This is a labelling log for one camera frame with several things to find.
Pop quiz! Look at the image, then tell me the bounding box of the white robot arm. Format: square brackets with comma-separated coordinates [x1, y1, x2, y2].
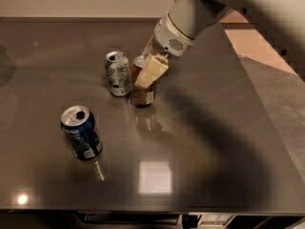
[135, 0, 305, 89]

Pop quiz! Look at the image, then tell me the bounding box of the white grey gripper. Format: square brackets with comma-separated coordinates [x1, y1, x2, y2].
[135, 13, 194, 89]

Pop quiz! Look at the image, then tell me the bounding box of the blue pepsi can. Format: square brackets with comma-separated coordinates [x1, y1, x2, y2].
[61, 105, 103, 160]

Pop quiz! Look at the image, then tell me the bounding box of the white green 7up can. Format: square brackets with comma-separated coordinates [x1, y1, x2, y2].
[105, 51, 131, 96]

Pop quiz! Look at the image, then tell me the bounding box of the orange soda can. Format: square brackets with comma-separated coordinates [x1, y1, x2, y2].
[130, 54, 157, 108]

